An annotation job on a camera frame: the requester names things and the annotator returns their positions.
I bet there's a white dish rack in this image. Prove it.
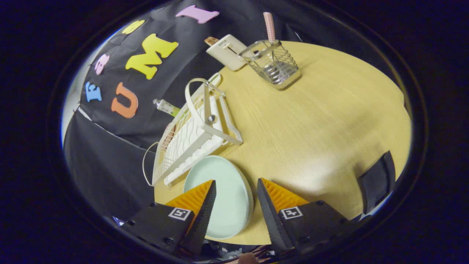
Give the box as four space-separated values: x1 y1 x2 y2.
142 73 244 187

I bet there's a white toaster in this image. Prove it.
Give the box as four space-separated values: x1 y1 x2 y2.
206 34 249 71

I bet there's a black table bracket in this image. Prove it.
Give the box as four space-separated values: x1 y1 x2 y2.
357 150 396 215

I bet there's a metal wire basket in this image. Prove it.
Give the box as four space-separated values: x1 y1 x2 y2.
239 40 302 90

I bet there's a clear bottle with green label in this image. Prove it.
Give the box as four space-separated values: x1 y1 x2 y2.
153 99 181 118

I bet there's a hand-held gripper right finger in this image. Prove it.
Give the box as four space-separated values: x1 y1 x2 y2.
256 178 350 256

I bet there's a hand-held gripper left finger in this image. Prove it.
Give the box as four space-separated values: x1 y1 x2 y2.
120 179 217 256

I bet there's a pale green plate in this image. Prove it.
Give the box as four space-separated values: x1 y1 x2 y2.
183 155 254 240

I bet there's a spoon with pink checkered handle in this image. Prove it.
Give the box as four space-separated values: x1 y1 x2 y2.
263 12 276 44

